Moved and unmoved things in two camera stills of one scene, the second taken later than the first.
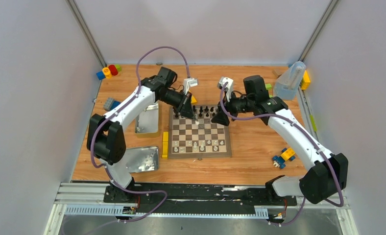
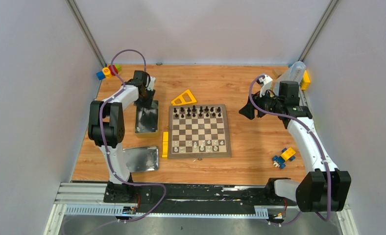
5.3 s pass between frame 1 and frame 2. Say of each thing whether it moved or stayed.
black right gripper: moved
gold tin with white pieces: stayed
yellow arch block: stayed
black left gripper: moved
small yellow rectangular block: stayed
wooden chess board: stayed
